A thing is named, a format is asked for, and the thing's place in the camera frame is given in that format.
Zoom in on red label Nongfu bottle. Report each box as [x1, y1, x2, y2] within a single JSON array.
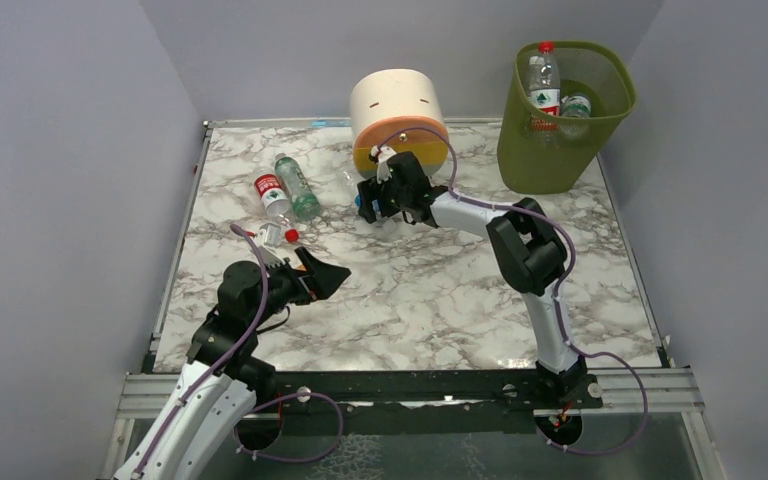
[[526, 41, 561, 148]]

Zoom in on blue label clear bottle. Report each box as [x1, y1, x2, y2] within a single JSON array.
[[342, 171, 398, 234]]

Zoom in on green label Nongfu bottle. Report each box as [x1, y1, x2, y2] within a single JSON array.
[[559, 93, 592, 141]]

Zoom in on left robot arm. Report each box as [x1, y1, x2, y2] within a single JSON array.
[[113, 247, 351, 479]]

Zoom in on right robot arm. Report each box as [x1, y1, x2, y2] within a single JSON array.
[[358, 147, 587, 400]]

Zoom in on green plastic waste bin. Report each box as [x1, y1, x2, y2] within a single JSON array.
[[497, 41, 637, 194]]

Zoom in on green tea bottle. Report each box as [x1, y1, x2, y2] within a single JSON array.
[[274, 153, 322, 222]]

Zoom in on cream round drawer cabinet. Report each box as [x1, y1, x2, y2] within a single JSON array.
[[350, 69, 449, 179]]

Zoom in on small red label bottle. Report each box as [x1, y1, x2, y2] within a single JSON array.
[[253, 173, 300, 244]]

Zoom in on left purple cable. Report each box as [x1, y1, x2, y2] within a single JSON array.
[[130, 223, 346, 478]]

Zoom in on purple cable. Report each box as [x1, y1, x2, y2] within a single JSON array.
[[130, 223, 346, 478], [375, 125, 650, 458]]

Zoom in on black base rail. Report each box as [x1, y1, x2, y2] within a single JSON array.
[[117, 368, 705, 439]]

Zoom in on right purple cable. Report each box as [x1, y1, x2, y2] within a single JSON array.
[[375, 125, 650, 458]]

